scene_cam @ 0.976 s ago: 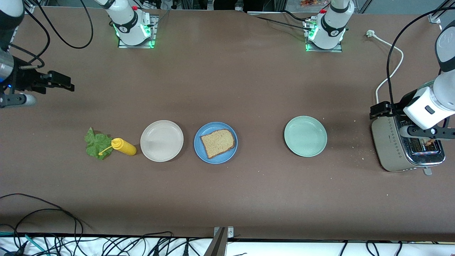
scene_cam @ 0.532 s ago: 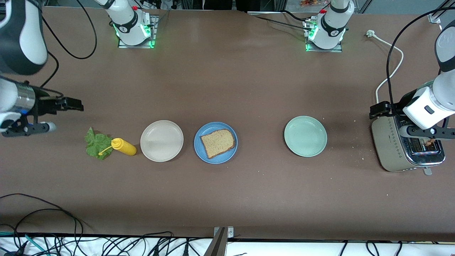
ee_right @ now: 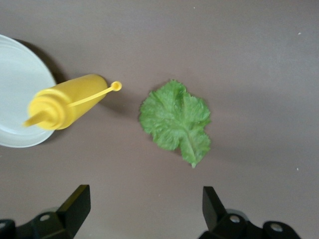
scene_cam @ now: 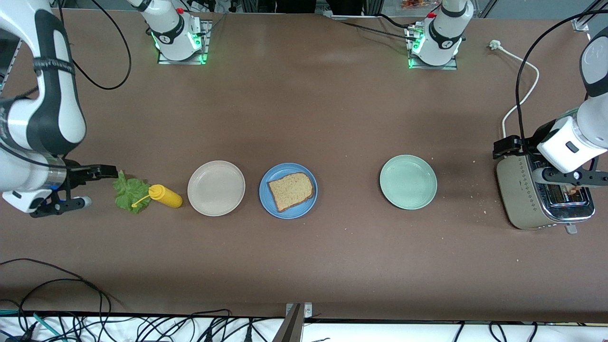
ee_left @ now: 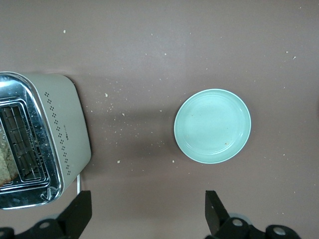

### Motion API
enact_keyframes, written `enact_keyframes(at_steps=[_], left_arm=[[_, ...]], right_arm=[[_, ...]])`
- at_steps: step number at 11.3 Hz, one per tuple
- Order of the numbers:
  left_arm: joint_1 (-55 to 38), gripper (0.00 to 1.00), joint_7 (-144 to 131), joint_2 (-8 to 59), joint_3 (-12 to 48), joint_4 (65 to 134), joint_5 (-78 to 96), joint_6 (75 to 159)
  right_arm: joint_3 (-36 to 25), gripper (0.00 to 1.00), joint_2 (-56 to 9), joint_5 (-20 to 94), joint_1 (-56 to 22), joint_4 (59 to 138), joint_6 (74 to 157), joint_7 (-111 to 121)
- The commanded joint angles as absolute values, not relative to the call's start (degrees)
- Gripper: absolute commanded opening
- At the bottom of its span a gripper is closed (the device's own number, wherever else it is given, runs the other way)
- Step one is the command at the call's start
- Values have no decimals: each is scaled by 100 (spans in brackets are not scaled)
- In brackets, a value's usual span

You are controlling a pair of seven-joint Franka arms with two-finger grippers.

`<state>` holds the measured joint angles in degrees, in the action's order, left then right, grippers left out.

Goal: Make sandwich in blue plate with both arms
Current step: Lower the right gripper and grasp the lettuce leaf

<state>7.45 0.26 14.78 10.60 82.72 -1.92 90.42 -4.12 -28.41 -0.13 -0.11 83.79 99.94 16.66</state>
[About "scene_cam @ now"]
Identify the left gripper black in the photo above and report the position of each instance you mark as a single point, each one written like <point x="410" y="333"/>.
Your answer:
<point x="528" y="142"/>

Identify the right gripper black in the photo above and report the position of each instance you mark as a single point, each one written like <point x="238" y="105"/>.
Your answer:
<point x="76" y="173"/>

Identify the green lettuce leaf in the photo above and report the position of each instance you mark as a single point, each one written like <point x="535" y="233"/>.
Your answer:
<point x="128" y="194"/>

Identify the brown bread slice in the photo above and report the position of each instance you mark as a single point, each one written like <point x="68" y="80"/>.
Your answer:
<point x="289" y="191"/>
<point x="575" y="191"/>

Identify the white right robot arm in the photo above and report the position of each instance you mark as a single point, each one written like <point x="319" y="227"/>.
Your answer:
<point x="42" y="95"/>

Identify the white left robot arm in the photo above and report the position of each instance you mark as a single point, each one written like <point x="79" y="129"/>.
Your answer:
<point x="441" y="38"/>

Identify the pale green round plate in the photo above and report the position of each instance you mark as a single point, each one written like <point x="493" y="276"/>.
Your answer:
<point x="408" y="182"/>

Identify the beige round plate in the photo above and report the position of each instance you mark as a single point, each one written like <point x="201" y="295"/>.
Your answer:
<point x="216" y="188"/>

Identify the blue round plate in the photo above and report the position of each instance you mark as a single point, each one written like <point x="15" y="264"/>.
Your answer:
<point x="270" y="204"/>

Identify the beige chrome toaster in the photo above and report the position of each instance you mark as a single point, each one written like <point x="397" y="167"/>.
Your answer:
<point x="515" y="194"/>

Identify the yellow mustard squeeze bottle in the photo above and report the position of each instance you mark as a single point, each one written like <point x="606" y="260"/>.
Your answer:
<point x="166" y="195"/>

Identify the orange snack packet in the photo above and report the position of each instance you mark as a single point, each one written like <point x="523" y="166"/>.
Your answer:
<point x="418" y="4"/>

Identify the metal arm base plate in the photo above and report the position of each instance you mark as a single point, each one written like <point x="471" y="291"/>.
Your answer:
<point x="183" y="62"/>
<point x="430" y="67"/>

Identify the aluminium frame profile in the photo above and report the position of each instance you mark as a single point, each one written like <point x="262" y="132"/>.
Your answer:
<point x="580" y="23"/>

